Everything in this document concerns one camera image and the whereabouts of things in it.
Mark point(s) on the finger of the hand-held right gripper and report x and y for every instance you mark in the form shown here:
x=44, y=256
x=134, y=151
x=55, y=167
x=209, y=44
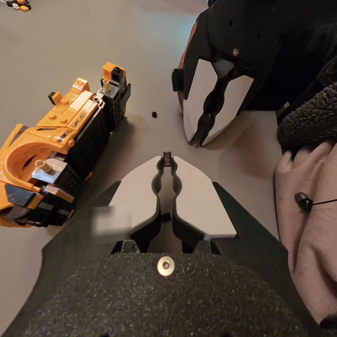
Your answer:
x=237, y=97
x=197, y=100

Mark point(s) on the person's right hand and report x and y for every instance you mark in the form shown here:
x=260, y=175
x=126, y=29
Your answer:
x=191, y=34

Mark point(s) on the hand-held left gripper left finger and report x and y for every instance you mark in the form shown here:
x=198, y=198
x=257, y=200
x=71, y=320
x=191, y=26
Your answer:
x=137, y=184

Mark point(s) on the yellow lego car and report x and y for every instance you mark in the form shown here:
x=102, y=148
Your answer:
x=52, y=147

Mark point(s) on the pile of small lego pieces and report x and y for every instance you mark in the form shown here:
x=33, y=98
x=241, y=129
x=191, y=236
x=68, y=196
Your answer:
x=19, y=5

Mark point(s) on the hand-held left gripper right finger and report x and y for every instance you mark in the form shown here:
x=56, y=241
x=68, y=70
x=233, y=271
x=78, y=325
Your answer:
x=197, y=200

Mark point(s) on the beige hoodie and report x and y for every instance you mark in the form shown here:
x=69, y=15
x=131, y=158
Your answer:
x=310, y=250

